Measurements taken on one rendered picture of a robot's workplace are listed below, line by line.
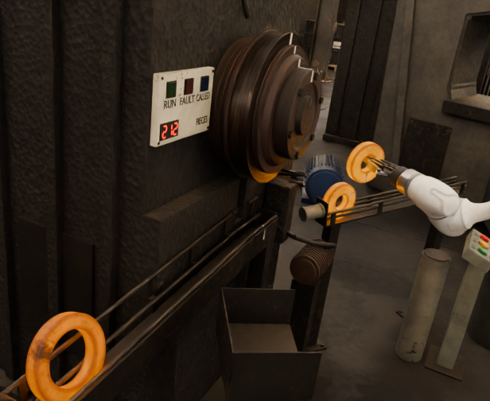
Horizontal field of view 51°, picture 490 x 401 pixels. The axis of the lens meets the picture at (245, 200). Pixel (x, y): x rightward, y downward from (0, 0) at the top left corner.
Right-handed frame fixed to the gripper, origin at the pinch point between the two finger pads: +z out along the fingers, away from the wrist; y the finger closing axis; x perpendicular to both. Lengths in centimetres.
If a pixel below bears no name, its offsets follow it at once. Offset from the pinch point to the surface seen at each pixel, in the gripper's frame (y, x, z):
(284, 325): -59, -29, -45
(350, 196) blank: 4.5, -20.0, 8.2
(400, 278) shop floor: 88, -95, 38
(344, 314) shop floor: 30, -94, 19
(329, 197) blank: -6.8, -19.3, 7.5
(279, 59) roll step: -52, 36, -9
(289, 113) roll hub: -50, 23, -17
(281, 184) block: -29.0, -13.1, 9.9
